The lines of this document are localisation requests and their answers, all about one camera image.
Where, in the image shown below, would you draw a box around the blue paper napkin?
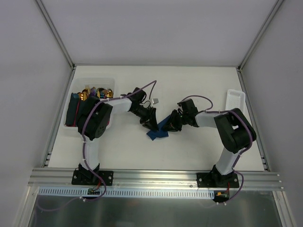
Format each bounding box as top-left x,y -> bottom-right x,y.
146,117 -> 169,141

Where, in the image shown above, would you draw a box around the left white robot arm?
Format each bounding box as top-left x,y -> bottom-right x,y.
71,87 -> 159,186

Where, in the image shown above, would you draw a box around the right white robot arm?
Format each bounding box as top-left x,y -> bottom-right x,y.
162,99 -> 257,188

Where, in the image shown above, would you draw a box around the gold utensils in bin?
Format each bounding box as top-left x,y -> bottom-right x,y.
78,85 -> 114,101

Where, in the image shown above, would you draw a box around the rolled dark napkin bundles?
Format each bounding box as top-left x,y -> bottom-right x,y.
65,91 -> 100,128

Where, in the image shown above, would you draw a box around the white perforated utensil tray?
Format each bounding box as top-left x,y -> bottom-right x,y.
225,89 -> 246,113

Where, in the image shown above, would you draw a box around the white plastic bin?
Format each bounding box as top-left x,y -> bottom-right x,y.
61,77 -> 116,132

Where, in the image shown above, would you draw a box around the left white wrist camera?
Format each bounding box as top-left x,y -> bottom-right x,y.
151,98 -> 159,105

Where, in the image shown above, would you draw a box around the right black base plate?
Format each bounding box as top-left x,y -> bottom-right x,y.
196,172 -> 240,188

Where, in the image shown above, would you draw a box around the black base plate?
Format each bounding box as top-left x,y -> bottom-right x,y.
196,172 -> 240,188
71,169 -> 114,186

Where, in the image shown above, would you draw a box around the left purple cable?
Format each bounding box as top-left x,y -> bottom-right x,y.
81,80 -> 157,187

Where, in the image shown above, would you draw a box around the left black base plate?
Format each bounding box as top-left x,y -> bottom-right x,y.
71,169 -> 114,186

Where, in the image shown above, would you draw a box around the aluminium mounting rail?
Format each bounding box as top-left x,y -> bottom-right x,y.
28,167 -> 285,191

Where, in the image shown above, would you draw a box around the white slotted cable duct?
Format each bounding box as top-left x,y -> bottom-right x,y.
38,187 -> 214,200

